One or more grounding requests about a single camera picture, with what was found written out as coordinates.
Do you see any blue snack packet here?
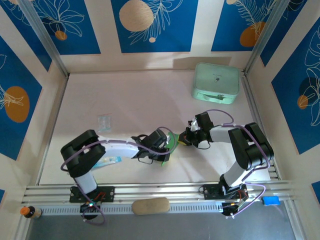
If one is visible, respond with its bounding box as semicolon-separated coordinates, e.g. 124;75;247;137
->
96;155;123;169

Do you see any tan oval wooden block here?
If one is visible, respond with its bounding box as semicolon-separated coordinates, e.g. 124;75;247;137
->
131;197;171;216

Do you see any small clear plastic bag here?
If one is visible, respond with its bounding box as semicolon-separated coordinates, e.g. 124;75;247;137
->
96;114;112;133

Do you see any mint green zip case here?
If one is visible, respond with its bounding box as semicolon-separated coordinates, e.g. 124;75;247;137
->
191;62;241;105

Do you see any small blue box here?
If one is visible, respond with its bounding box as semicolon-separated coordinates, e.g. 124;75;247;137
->
261;196;280;207

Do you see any small bottle orange cap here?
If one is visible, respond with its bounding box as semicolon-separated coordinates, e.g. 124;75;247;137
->
19;205;42;220

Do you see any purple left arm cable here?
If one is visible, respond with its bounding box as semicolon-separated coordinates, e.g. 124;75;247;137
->
60;126;173;225

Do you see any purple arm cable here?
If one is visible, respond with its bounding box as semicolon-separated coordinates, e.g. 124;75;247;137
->
206;109;272;221
60;126;173;225

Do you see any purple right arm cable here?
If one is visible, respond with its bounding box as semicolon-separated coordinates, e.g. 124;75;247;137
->
206;109;272;221

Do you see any aluminium mounting rail beam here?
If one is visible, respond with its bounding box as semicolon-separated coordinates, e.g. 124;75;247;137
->
21;181;299;205

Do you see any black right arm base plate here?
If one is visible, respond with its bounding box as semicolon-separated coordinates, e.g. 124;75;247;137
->
202;184;248;201

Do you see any grey slotted cable duct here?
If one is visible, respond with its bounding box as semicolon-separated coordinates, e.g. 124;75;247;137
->
39;201;225;216

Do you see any aluminium table edge rail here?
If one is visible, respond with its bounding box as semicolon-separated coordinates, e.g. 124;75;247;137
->
240;71;280;180
36;73;70;186

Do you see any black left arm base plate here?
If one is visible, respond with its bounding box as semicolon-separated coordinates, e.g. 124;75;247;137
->
69;186;116;203

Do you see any aluminium frame post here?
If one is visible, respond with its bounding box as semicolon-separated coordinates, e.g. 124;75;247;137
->
18;0;70;77
243;0;288;76

